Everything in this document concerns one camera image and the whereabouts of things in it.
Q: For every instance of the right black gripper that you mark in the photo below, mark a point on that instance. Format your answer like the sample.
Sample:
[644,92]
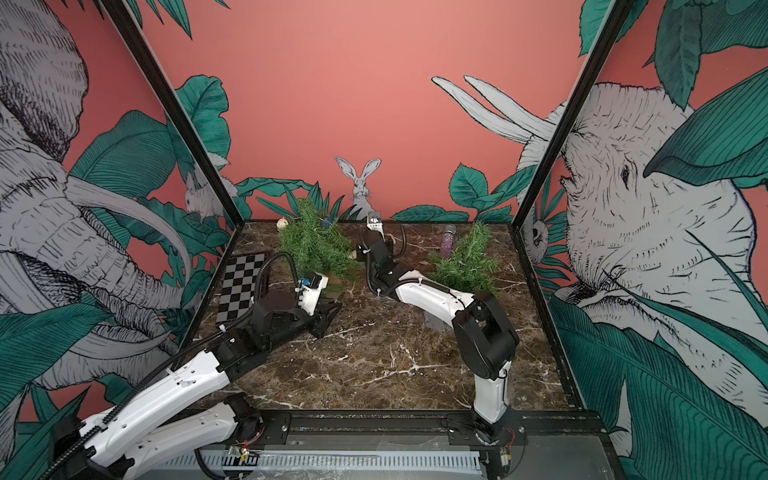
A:
[390,245]

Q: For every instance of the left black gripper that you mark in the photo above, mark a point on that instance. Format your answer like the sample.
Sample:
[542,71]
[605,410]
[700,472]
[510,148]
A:
[320,317]

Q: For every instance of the green christmas tree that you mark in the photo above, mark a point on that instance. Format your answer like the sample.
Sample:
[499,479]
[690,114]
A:
[469,268]
[344,269]

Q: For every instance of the rattan ball string light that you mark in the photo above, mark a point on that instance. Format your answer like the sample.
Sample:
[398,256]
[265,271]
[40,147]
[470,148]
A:
[317,240]

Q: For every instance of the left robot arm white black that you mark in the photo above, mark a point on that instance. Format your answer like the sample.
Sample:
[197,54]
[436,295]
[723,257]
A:
[146,429]

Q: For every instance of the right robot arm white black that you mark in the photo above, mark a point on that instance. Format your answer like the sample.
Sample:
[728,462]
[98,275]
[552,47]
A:
[485,337]

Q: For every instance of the purple glitter tube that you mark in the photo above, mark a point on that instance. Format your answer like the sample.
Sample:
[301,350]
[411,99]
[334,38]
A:
[447,241]

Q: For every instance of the black white checkerboard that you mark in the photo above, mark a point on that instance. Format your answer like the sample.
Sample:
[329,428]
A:
[238,285]

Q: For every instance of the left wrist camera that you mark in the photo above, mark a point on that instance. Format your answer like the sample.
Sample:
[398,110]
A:
[310,290]

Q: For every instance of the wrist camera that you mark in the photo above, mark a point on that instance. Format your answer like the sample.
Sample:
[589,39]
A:
[310,290]
[374,222]

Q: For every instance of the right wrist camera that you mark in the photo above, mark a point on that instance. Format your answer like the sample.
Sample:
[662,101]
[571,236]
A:
[374,222]

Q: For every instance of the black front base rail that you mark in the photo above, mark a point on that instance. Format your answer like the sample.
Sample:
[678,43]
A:
[460,427]

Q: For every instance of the white slotted cable duct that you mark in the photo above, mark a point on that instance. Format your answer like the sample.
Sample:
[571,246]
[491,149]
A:
[408,461]

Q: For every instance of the left black frame post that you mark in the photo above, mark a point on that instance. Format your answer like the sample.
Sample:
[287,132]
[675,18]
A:
[122,18]

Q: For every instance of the black frame post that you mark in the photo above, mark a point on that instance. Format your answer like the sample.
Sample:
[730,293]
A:
[122,18]
[608,33]

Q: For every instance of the right black frame post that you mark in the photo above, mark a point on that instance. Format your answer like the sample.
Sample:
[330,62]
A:
[608,33]

